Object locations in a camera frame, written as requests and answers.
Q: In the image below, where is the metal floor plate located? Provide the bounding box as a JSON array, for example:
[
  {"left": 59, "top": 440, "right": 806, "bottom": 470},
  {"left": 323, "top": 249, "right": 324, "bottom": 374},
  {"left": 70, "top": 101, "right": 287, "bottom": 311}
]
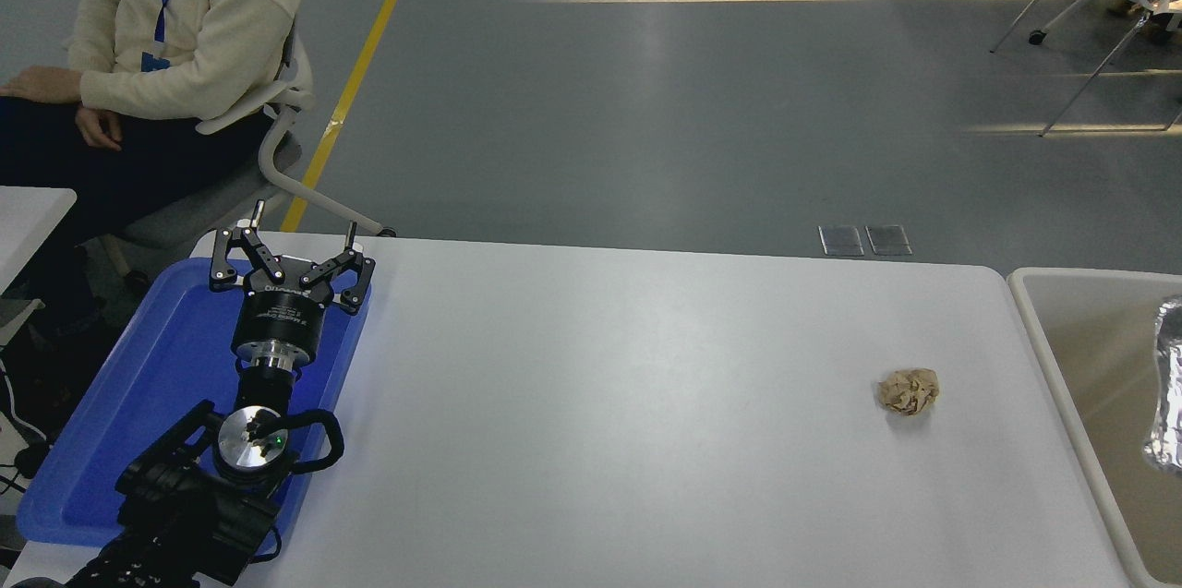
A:
[
  {"left": 865, "top": 224, "right": 912, "bottom": 257},
  {"left": 818, "top": 225, "right": 864, "bottom": 257}
]

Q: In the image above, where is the blue plastic tray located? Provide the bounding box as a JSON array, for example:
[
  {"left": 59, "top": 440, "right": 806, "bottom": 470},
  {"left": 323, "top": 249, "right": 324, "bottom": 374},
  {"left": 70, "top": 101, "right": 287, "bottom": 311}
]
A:
[{"left": 14, "top": 256, "right": 373, "bottom": 561}]

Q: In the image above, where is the person's left hand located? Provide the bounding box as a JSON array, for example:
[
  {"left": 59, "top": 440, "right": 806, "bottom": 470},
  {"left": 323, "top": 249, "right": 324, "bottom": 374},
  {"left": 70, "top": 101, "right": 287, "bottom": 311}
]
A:
[{"left": 76, "top": 105, "right": 124, "bottom": 152}]

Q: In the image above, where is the person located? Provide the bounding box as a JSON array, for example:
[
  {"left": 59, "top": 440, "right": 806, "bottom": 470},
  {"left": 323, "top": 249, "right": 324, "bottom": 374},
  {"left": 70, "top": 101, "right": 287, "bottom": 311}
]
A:
[{"left": 0, "top": 0, "right": 308, "bottom": 335}]

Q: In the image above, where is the small white side table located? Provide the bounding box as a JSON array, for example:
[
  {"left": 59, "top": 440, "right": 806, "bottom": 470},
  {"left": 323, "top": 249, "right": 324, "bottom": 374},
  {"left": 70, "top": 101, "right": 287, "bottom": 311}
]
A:
[{"left": 0, "top": 186, "right": 77, "bottom": 344}]

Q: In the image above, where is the large pale bin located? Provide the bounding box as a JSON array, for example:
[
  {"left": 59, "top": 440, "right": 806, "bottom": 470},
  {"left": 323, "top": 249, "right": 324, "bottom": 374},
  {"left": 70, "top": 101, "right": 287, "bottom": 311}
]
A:
[{"left": 1007, "top": 267, "right": 1182, "bottom": 588}]

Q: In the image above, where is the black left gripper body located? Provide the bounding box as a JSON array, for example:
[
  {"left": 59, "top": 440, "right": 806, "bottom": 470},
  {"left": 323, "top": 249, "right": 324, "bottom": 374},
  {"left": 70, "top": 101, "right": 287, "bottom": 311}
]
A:
[{"left": 231, "top": 254, "right": 335, "bottom": 347}]

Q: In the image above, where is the white office chair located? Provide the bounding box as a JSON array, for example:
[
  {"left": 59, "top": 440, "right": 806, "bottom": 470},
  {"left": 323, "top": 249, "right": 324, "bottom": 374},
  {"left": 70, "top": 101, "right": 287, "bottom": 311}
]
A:
[{"left": 74, "top": 11, "right": 396, "bottom": 289}]

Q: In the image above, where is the silver foil tray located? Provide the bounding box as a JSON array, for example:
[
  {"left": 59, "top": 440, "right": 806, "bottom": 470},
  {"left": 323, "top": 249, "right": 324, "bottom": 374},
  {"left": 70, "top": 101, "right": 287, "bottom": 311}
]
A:
[{"left": 1143, "top": 295, "right": 1182, "bottom": 476}]

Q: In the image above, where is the person's right hand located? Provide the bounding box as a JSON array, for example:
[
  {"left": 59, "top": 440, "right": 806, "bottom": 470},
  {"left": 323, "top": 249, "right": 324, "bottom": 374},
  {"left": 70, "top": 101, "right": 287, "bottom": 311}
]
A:
[{"left": 0, "top": 66, "right": 85, "bottom": 103}]

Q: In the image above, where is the crumpled tan paper ball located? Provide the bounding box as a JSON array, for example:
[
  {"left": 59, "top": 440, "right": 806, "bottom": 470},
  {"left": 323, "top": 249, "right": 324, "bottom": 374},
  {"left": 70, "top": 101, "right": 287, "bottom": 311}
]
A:
[{"left": 876, "top": 367, "right": 941, "bottom": 416}]

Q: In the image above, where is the white cable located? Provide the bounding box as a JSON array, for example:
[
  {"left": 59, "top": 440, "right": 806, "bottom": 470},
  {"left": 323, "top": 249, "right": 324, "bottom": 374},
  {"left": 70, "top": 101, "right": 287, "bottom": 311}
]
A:
[{"left": 0, "top": 365, "right": 47, "bottom": 450}]

